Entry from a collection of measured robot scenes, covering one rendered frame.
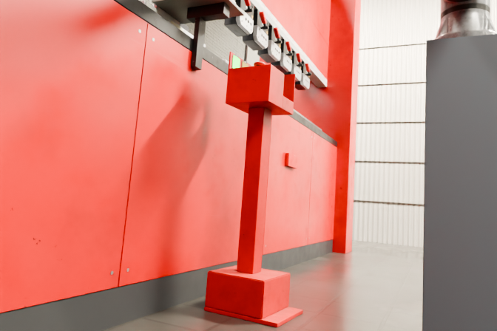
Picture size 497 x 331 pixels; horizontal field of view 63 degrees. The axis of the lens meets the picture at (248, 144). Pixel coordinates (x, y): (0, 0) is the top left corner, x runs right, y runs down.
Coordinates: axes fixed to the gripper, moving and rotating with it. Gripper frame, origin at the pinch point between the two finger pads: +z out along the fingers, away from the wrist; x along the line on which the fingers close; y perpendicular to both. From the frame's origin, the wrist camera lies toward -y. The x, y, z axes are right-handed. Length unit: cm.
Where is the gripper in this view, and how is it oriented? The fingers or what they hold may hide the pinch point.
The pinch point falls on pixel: (186, 2)
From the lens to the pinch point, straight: 151.8
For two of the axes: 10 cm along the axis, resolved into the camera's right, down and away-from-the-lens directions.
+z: -6.2, 7.6, 2.0
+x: -4.7, -1.5, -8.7
